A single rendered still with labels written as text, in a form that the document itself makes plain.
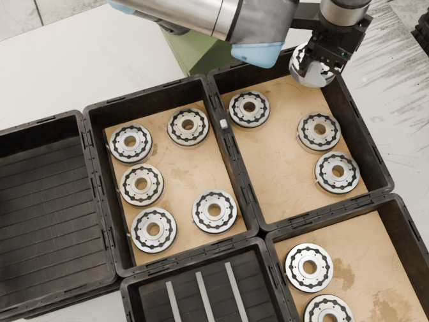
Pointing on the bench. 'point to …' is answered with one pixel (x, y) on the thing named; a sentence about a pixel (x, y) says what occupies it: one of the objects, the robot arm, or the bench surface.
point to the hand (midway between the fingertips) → (306, 71)
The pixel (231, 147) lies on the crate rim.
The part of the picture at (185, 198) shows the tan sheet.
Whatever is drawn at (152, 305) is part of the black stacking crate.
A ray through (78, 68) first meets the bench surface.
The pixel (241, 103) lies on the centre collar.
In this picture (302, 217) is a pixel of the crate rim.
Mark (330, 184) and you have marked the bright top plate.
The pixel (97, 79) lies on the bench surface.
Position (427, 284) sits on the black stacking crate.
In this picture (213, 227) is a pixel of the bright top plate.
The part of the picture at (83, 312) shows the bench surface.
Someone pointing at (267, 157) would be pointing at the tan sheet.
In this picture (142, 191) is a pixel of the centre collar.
